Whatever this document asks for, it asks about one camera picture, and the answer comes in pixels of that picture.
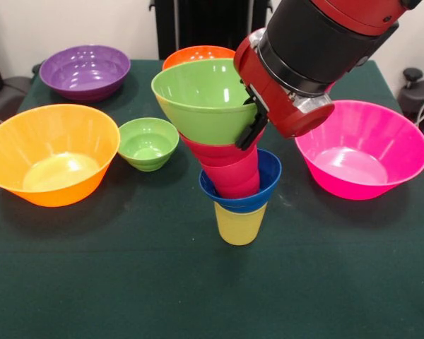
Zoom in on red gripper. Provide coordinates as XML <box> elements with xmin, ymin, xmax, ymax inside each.
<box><xmin>232</xmin><ymin>28</ymin><xmax>336</xmax><ymax>152</ymax></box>

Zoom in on small red bowl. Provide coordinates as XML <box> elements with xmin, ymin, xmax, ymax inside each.
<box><xmin>178</xmin><ymin>126</ymin><xmax>268</xmax><ymax>167</ymax></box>

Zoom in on large light green bowl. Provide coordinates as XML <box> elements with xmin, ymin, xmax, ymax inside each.
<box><xmin>151</xmin><ymin>59</ymin><xmax>259</xmax><ymax>146</ymax></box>

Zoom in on small blue bowl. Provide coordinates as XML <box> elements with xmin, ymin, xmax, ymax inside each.
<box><xmin>199</xmin><ymin>148</ymin><xmax>283</xmax><ymax>214</ymax></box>

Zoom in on red cup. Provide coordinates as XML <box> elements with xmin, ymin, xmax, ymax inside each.
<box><xmin>200</xmin><ymin>148</ymin><xmax>261</xmax><ymax>198</ymax></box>

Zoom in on orange bowl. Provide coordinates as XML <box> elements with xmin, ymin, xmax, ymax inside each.
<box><xmin>162</xmin><ymin>45</ymin><xmax>237</xmax><ymax>71</ymax></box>

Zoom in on yellow translucent cup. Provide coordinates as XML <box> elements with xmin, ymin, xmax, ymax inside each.
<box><xmin>213</xmin><ymin>201</ymin><xmax>268</xmax><ymax>246</ymax></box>

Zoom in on large pink bowl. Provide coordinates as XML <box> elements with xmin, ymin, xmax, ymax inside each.
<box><xmin>293</xmin><ymin>100</ymin><xmax>424</xmax><ymax>201</ymax></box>

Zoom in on small green bowl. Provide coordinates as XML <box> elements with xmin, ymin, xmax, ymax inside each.
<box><xmin>117</xmin><ymin>117</ymin><xmax>180</xmax><ymax>173</ymax></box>

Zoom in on dark green tablecloth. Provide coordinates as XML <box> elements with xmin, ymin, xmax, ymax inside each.
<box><xmin>0</xmin><ymin>59</ymin><xmax>424</xmax><ymax>339</ymax></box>

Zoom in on black round base with knob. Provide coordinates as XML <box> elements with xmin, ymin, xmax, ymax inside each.
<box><xmin>397</xmin><ymin>66</ymin><xmax>424</xmax><ymax>135</ymax></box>

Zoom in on purple bowl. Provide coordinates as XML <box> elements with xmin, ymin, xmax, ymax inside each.
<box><xmin>38</xmin><ymin>44</ymin><xmax>131</xmax><ymax>104</ymax></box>

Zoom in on large yellow-orange bowl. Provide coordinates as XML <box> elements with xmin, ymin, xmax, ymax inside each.
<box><xmin>0</xmin><ymin>103</ymin><xmax>122</xmax><ymax>208</ymax></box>

